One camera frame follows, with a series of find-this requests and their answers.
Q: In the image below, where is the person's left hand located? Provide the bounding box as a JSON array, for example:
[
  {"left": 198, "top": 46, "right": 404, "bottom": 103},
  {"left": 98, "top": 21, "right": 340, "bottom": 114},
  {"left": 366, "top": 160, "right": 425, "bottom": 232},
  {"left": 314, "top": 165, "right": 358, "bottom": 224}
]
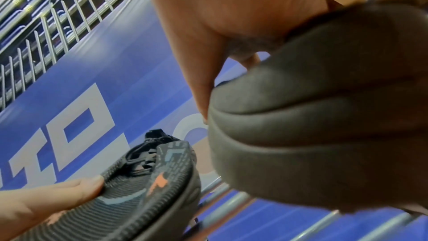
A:
[{"left": 0, "top": 175, "right": 105, "bottom": 241}]

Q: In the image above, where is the person's right hand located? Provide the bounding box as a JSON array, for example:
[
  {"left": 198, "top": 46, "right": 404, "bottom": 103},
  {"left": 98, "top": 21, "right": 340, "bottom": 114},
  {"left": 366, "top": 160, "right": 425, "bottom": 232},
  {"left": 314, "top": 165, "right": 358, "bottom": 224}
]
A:
[{"left": 138, "top": 0, "right": 330, "bottom": 125}]

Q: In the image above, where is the black orange-marked sneaker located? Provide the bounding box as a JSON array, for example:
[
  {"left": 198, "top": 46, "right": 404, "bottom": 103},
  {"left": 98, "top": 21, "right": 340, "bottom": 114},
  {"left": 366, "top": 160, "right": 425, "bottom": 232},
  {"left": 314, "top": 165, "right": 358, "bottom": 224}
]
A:
[{"left": 10, "top": 129, "right": 202, "bottom": 241}]

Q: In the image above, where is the black lug-sole sneaker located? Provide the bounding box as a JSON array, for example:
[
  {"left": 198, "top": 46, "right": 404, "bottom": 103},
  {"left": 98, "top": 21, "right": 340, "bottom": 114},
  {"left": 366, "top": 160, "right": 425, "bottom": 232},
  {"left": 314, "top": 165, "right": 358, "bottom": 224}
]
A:
[{"left": 207, "top": 0, "right": 428, "bottom": 214}]

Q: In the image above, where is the grey metal shoe rack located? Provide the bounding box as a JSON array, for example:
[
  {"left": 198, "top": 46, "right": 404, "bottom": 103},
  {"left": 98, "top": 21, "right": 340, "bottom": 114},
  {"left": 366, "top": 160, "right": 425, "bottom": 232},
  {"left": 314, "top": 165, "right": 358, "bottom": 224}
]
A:
[{"left": 187, "top": 0, "right": 428, "bottom": 241}]

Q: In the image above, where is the blue printed banner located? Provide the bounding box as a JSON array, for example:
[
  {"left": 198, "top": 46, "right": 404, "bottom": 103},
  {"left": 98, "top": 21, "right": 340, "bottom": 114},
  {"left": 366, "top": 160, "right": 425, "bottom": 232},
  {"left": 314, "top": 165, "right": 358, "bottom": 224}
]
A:
[{"left": 0, "top": 0, "right": 428, "bottom": 241}]

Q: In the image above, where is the white metal grid railing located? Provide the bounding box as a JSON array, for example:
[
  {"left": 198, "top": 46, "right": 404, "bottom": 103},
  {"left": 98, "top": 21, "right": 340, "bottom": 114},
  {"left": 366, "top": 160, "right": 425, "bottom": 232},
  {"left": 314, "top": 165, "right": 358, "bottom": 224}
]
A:
[{"left": 0, "top": 0, "right": 143, "bottom": 112}]

